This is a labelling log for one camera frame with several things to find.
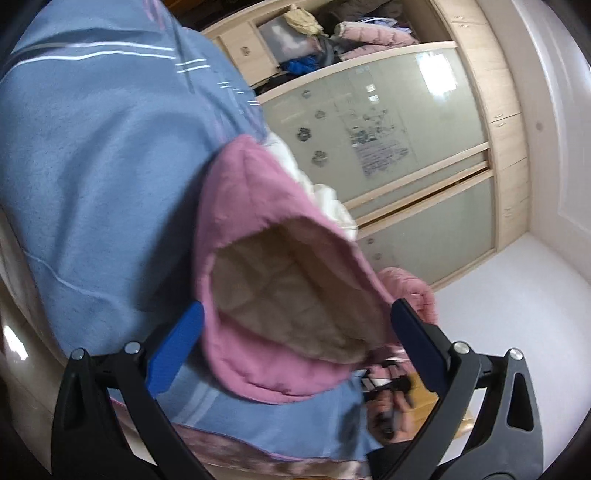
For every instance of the blue plaid bed sheet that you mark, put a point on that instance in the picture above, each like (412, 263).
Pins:
(92, 161)

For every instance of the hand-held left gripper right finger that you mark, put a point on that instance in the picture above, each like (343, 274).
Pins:
(418, 341)

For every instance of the translucent storage box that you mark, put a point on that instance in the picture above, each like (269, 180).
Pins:
(281, 39)

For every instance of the beige sliding door wardrobe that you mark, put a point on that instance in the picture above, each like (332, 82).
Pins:
(415, 138)

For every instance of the pink and white hooded jacket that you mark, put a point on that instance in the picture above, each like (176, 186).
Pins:
(240, 194)

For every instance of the person's right hand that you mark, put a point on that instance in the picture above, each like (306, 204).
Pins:
(405, 427)

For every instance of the pale yellow cloth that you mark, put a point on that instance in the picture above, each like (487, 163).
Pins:
(302, 18)

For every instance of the blue cloth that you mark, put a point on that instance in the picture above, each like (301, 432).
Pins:
(300, 67)

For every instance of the pink puffer jacket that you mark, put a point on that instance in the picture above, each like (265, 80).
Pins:
(374, 39)

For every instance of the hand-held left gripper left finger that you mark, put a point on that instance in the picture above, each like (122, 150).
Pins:
(178, 341)

